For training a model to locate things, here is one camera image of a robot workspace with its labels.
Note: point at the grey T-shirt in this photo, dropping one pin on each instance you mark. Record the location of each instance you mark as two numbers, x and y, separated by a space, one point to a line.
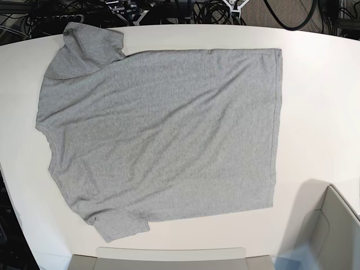
157 136

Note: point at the black power strip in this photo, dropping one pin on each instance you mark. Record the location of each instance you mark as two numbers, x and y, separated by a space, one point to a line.
60 19

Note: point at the white camera bracket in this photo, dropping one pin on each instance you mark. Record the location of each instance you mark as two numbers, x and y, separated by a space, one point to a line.
235 7
131 12

